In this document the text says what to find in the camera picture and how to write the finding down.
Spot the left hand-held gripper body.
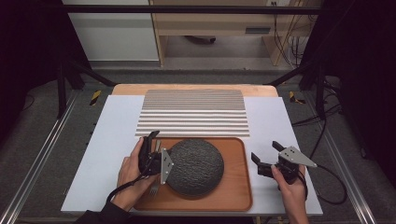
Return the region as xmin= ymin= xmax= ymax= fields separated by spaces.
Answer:
xmin=138 ymin=138 xmax=175 ymax=185

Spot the yellow-handled tool right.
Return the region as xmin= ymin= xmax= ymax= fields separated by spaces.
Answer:
xmin=289 ymin=91 xmax=306 ymax=105

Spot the black metal stand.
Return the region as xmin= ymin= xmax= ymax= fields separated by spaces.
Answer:
xmin=55 ymin=59 xmax=118 ymax=119
xmin=264 ymin=60 xmax=328 ymax=120

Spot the yellow-handled tool left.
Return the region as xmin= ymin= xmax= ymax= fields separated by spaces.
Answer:
xmin=89 ymin=90 xmax=103 ymax=106

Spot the white cabinet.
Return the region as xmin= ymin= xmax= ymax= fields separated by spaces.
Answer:
xmin=60 ymin=0 xmax=160 ymax=63

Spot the grey striped placemat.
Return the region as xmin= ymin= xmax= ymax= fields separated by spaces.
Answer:
xmin=134 ymin=89 xmax=250 ymax=138

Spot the black looped floor cable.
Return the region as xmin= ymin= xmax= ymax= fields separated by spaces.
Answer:
xmin=306 ymin=118 xmax=348 ymax=206

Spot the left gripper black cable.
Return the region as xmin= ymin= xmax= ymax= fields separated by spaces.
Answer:
xmin=106 ymin=153 xmax=157 ymax=203

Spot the light wooden table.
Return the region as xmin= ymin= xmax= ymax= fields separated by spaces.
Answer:
xmin=111 ymin=83 xmax=279 ymax=98

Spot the bundle of desk cables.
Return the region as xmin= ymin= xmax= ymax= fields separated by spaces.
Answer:
xmin=273 ymin=1 xmax=312 ymax=68

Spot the brown wooden tray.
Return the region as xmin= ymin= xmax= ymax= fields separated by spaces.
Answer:
xmin=131 ymin=136 xmax=253 ymax=213

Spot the white table board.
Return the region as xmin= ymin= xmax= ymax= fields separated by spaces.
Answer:
xmin=60 ymin=94 xmax=324 ymax=217

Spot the person's right hand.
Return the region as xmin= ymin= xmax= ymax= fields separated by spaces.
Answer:
xmin=271 ymin=165 xmax=308 ymax=208

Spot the black curtain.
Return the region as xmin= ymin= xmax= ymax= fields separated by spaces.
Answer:
xmin=0 ymin=0 xmax=92 ymax=144
xmin=303 ymin=0 xmax=396 ymax=190

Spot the light wooden desk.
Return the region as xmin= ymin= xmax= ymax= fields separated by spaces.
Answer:
xmin=148 ymin=0 xmax=323 ymax=67

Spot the aluminium floor rail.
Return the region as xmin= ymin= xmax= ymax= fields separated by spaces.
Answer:
xmin=303 ymin=92 xmax=377 ymax=224
xmin=0 ymin=91 xmax=80 ymax=224

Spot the person's left hand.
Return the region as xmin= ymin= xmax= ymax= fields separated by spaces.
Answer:
xmin=112 ymin=137 xmax=160 ymax=213

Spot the dark textured round plate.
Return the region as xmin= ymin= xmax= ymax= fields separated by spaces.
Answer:
xmin=166 ymin=138 xmax=225 ymax=198

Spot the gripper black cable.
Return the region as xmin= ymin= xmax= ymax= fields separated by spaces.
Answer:
xmin=106 ymin=153 xmax=157 ymax=203
xmin=297 ymin=172 xmax=309 ymax=202

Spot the yellow-handled tool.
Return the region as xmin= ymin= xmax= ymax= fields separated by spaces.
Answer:
xmin=89 ymin=90 xmax=103 ymax=106
xmin=289 ymin=91 xmax=306 ymax=105

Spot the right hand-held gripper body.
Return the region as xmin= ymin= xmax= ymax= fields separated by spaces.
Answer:
xmin=257 ymin=146 xmax=318 ymax=185

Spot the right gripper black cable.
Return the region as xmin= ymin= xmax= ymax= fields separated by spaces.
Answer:
xmin=297 ymin=172 xmax=309 ymax=202

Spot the black horizontal frame bar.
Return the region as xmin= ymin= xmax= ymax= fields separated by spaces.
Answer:
xmin=60 ymin=4 xmax=325 ymax=15

